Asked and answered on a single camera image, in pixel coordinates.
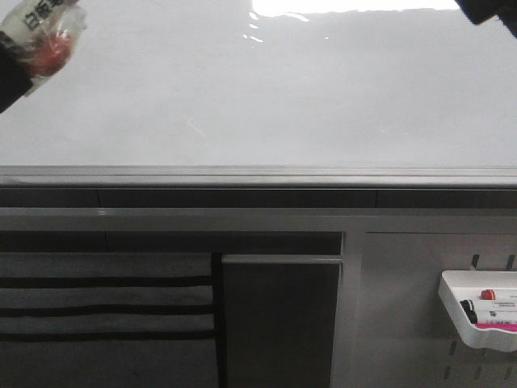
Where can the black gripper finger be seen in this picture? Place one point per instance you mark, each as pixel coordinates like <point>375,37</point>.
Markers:
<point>15,79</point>
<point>480,11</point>

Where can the white black-tipped whiteboard marker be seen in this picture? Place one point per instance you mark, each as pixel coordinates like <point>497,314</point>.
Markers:
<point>40,37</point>

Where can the grey whiteboard marker ledge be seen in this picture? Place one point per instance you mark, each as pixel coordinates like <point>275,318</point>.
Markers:
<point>484,178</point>

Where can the white whiteboard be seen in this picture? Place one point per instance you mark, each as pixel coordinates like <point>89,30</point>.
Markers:
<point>302,83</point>

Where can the grey fabric pocket organizer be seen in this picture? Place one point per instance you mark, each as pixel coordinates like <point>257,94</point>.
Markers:
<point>112,320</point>

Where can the red-capped marker in tray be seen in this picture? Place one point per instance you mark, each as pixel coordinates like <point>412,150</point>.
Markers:
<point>498,294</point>

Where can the black-capped marker upper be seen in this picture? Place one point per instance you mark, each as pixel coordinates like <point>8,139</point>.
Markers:
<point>489,305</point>

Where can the black-capped marker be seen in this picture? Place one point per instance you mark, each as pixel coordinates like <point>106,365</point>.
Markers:
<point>489,305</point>
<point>491,317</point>

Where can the black-capped marker lower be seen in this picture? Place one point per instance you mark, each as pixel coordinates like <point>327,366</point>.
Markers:
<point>491,317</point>

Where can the pink eraser in tray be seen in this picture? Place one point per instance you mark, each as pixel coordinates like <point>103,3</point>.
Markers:
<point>502,327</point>

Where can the white pegboard panel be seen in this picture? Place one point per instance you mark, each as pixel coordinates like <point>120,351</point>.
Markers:
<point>404,307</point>

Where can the dark grey flat panel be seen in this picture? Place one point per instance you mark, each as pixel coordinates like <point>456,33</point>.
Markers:
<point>280,317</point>

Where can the white plastic wall tray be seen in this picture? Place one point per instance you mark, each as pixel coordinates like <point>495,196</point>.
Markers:
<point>458,285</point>

